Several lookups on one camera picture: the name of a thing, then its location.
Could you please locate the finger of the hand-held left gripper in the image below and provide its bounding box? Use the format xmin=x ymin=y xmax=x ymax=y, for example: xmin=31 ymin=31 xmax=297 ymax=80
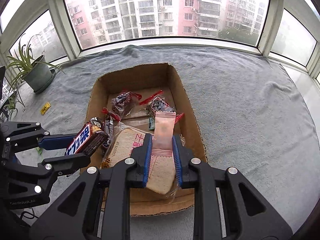
xmin=0 ymin=121 xmax=75 ymax=153
xmin=10 ymin=153 xmax=92 ymax=198

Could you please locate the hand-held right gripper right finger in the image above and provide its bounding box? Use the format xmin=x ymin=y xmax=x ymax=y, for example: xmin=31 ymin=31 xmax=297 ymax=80
xmin=172 ymin=134 xmax=293 ymax=240

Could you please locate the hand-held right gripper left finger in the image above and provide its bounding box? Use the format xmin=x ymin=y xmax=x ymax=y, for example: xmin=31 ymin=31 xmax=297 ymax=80
xmin=30 ymin=133 xmax=153 ymax=240

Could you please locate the bread slice packet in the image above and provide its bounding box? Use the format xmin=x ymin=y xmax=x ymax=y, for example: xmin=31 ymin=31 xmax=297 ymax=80
xmin=100 ymin=121 xmax=187 ymax=198

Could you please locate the pink candy packet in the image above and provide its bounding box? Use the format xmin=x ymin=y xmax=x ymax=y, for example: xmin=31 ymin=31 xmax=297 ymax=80
xmin=151 ymin=109 xmax=177 ymax=157

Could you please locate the chocolate bar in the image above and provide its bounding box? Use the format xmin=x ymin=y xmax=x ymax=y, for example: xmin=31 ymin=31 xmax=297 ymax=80
xmin=64 ymin=116 xmax=109 ymax=157

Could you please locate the cardboard box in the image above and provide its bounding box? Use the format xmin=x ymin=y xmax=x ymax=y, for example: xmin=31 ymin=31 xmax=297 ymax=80
xmin=79 ymin=63 xmax=208 ymax=216

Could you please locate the small dark candy wrapper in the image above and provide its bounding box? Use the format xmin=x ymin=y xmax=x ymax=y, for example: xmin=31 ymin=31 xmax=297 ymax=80
xmin=104 ymin=116 xmax=118 ymax=153

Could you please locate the clear red-ended snack packet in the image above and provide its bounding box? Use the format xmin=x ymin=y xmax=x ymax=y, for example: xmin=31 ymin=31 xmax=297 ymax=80
xmin=139 ymin=90 xmax=185 ymax=125
xmin=101 ymin=89 xmax=142 ymax=120

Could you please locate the green pot saucer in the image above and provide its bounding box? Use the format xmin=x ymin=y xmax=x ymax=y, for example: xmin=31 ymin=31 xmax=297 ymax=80
xmin=32 ymin=67 xmax=57 ymax=93

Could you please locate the green plant pot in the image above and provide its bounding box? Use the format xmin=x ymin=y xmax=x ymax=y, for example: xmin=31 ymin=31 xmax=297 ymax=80
xmin=23 ymin=55 xmax=54 ymax=92

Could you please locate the spider plant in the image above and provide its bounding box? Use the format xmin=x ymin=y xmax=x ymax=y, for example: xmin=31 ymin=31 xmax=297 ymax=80
xmin=4 ymin=34 xmax=65 ymax=120

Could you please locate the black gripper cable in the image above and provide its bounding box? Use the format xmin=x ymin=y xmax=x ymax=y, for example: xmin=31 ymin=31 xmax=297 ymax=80
xmin=19 ymin=210 xmax=38 ymax=222

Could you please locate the white window frame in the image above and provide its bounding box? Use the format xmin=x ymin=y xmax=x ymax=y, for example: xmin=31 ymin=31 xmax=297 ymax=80
xmin=0 ymin=0 xmax=320 ymax=85

